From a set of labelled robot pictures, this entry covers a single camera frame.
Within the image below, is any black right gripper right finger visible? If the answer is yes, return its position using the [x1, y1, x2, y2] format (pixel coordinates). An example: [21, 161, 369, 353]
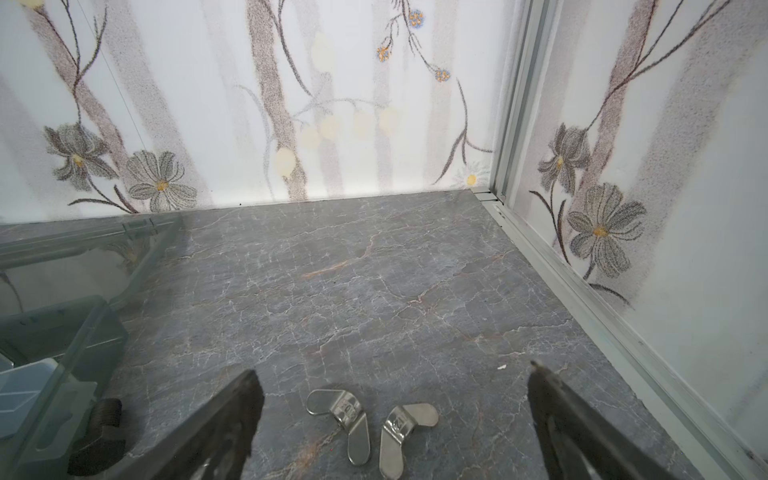
[527, 361, 673, 479]

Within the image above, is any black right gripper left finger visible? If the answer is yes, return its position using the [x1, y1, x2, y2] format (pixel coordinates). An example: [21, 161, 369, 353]
[113, 369, 265, 479]

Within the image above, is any silver wing nut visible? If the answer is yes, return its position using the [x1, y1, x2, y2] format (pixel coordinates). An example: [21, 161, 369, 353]
[306, 389, 371, 466]
[379, 403, 439, 479]

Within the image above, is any black rubber knob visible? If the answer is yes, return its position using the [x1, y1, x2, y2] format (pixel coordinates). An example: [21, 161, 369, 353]
[68, 398, 127, 477]

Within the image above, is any green compartment organizer box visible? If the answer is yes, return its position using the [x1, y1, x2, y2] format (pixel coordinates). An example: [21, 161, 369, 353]
[1, 214, 182, 479]

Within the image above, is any aluminium corner frame post right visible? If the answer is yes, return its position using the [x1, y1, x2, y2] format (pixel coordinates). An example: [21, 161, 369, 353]
[489, 0, 560, 203]

